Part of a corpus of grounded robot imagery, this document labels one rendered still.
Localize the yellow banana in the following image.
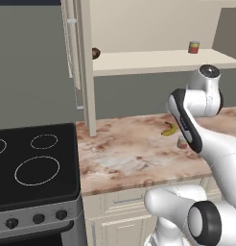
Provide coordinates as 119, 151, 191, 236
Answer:
160, 121, 178, 137

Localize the small red and white can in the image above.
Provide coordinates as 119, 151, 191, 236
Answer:
177, 135, 189, 150

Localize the brown round object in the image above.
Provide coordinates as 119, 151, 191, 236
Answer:
91, 47, 102, 61

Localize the cream drawer front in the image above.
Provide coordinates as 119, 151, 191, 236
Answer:
100, 184, 204, 216

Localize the black and silver stove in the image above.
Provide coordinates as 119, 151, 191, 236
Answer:
0, 122, 88, 246

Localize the black stove knob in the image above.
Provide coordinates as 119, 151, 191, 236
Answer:
55, 209, 68, 221
32, 212, 46, 225
5, 216, 19, 230

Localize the cream base cupboard door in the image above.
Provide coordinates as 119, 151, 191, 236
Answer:
89, 213, 158, 246

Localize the cream open wall cabinet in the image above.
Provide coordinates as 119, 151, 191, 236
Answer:
76, 0, 236, 137

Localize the silver drawer handle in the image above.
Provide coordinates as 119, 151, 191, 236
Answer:
112, 196, 146, 206

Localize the cream cabinet door with handle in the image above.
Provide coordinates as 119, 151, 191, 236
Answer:
59, 0, 83, 91

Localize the silver cupboard door handle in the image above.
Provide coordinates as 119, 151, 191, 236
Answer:
90, 220, 98, 246

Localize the black oven door handle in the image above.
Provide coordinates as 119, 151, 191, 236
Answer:
0, 220, 75, 246

